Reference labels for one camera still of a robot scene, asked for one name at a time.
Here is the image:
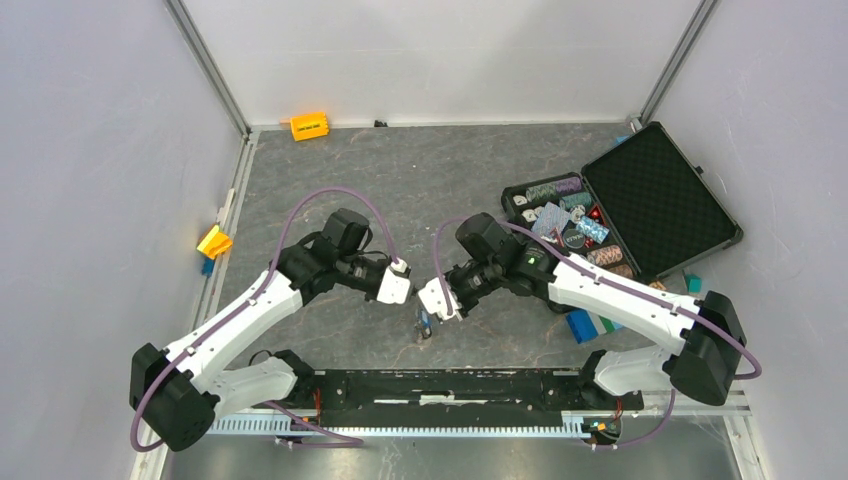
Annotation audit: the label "blue key tag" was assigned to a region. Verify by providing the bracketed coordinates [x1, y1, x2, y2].
[417, 309, 432, 336]

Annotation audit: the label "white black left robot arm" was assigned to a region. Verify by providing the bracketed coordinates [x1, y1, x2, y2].
[129, 208, 411, 451]

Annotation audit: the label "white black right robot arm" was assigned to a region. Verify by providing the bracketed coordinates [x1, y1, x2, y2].
[417, 213, 763, 406]

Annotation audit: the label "orange yellow plastic block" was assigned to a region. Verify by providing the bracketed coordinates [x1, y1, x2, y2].
[289, 112, 330, 142]

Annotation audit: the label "blue green toy bricks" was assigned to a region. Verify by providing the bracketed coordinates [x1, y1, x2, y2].
[565, 309, 622, 344]

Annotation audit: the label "yellow orange toy block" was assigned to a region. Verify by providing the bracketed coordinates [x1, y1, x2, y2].
[196, 224, 233, 260]

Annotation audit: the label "black poker chip case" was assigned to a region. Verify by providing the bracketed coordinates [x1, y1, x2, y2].
[500, 122, 744, 283]

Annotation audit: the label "teal small cube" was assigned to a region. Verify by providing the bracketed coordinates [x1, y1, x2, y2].
[684, 273, 703, 295]

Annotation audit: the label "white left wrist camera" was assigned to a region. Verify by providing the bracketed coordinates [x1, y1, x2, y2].
[376, 259, 412, 305]

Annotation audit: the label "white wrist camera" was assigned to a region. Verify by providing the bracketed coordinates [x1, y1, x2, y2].
[376, 259, 412, 305]
[416, 277, 464, 323]

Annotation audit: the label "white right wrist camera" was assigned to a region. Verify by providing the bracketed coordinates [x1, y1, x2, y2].
[416, 277, 464, 323]

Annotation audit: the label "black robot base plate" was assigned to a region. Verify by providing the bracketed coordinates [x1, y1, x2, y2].
[284, 368, 644, 428]

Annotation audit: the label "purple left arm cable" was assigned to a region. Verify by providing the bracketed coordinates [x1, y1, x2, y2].
[129, 187, 402, 454]

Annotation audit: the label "white toothed cable duct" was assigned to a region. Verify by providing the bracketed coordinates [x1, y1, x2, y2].
[207, 411, 590, 440]

